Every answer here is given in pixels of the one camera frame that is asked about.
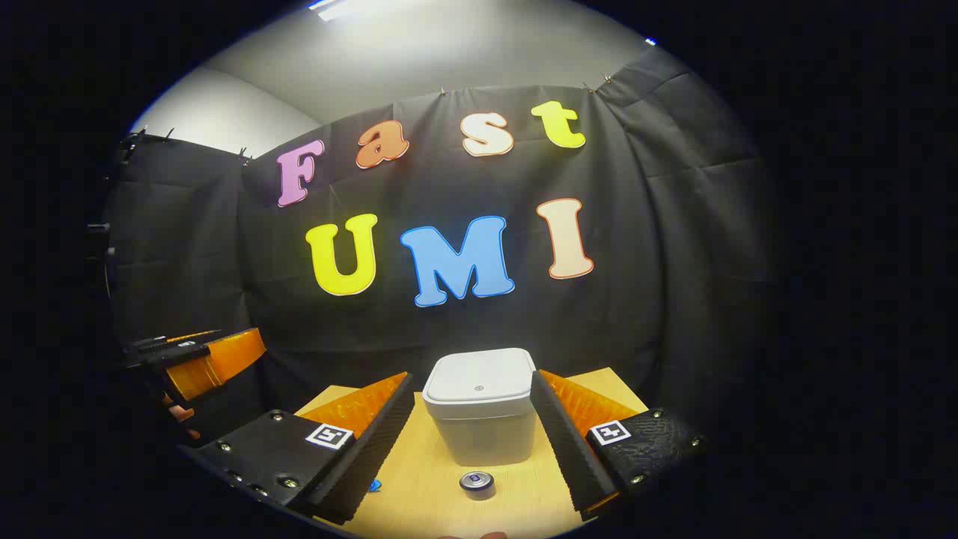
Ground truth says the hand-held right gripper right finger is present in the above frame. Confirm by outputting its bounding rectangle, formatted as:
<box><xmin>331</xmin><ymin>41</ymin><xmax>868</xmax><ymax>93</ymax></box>
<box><xmin>529</xmin><ymin>368</ymin><xmax>707</xmax><ymax>523</ymax></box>

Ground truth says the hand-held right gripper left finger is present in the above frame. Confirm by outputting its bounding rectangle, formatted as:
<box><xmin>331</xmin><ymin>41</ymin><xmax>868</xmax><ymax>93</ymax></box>
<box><xmin>178</xmin><ymin>371</ymin><xmax>417</xmax><ymax>526</ymax></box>

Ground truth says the white desktop garbage bin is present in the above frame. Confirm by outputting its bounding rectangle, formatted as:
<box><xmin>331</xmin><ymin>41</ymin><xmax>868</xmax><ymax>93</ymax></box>
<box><xmin>422</xmin><ymin>347</ymin><xmax>538</xmax><ymax>467</ymax></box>

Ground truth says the blue pop can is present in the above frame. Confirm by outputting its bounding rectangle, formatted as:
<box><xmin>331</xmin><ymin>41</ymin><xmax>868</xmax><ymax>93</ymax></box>
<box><xmin>459</xmin><ymin>470</ymin><xmax>497</xmax><ymax>501</ymax></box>

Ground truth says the wooden desktop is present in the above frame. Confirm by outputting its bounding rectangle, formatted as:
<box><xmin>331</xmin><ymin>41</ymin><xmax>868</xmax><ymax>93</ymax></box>
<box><xmin>294</xmin><ymin>365</ymin><xmax>650</xmax><ymax>539</ymax></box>

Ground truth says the black clamp stand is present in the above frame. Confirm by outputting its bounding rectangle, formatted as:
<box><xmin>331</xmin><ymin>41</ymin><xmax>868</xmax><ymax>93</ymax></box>
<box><xmin>86</xmin><ymin>217</ymin><xmax>120</xmax><ymax>300</ymax></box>

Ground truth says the black backdrop cloth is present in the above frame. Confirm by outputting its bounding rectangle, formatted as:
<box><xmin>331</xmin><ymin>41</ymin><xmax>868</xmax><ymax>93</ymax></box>
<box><xmin>97</xmin><ymin>45</ymin><xmax>775</xmax><ymax>450</ymax></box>

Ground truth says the ceiling light panel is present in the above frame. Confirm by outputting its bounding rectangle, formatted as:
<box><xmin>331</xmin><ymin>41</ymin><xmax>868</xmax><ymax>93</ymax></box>
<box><xmin>307</xmin><ymin>0</ymin><xmax>375</xmax><ymax>22</ymax></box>

